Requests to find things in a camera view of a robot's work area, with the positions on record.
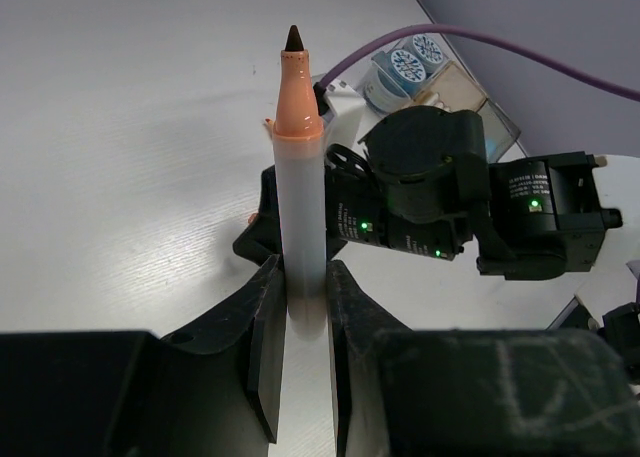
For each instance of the blue patterned tape roll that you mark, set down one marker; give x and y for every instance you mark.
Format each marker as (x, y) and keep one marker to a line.
(398, 77)

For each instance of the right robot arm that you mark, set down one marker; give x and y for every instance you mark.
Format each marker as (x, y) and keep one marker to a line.
(548, 220)

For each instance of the clear compartment organizer box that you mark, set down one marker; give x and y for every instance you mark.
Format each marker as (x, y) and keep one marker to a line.
(452, 89)

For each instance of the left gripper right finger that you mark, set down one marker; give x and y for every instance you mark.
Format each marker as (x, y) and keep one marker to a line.
(404, 392)

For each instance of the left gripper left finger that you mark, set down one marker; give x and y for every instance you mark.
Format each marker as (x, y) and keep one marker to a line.
(209, 388)

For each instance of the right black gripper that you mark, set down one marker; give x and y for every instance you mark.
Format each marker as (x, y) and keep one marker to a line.
(421, 186)

